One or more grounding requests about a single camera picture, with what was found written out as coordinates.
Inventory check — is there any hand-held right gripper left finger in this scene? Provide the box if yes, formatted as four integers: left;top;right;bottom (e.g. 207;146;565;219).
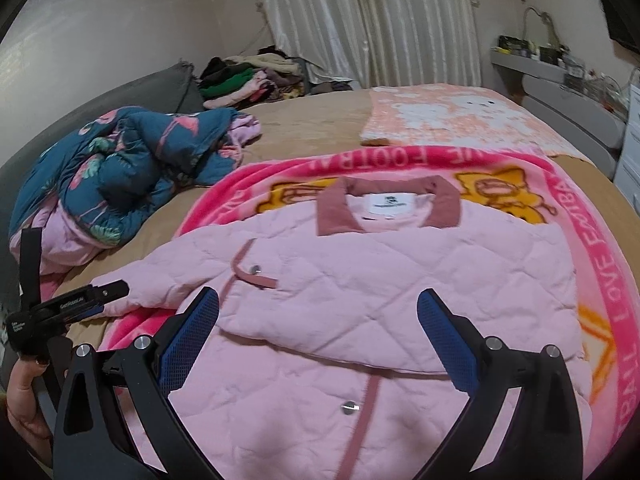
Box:
51;286;223;480

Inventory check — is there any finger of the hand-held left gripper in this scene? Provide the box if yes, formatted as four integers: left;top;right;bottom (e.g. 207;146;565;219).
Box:
75;281;131;323

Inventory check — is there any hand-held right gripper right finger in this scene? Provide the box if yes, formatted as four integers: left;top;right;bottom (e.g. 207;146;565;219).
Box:
416;287;587;480

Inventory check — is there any pink quilted jacket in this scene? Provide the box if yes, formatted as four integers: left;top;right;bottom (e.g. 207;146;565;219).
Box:
92;175;593;480

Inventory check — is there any pile of folded clothes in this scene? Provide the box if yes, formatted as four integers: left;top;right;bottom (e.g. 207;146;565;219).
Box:
197;46;358;110

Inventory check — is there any person's left hand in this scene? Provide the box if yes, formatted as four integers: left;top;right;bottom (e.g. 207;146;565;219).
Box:
4;356;55;442

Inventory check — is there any blue flamingo print garment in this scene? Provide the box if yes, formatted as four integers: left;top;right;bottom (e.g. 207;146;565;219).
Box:
7;105;263;277

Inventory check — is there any pink printed fleece blanket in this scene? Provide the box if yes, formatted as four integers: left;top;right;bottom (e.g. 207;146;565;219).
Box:
97;145;640;480

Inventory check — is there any peach and white patterned blanket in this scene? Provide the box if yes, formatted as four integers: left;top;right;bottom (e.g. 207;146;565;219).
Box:
359;84;596;161

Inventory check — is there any white chest of drawers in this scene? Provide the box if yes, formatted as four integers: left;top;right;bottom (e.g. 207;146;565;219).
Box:
612;80;640;206

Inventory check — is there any grey rounded dresser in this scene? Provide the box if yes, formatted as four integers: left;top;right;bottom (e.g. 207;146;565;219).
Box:
490;50;628;178

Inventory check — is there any group of small dresser clutter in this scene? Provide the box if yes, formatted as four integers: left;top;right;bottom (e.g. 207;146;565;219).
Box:
497;34;632;111

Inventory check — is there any white curtain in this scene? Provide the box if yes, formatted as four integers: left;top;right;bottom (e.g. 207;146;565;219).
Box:
255;0;483;93

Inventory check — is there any white looped cable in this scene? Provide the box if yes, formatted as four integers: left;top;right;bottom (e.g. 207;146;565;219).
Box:
522;6;558;48

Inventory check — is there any dark wall television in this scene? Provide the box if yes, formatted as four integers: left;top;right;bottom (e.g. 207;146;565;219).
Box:
597;0;640;53

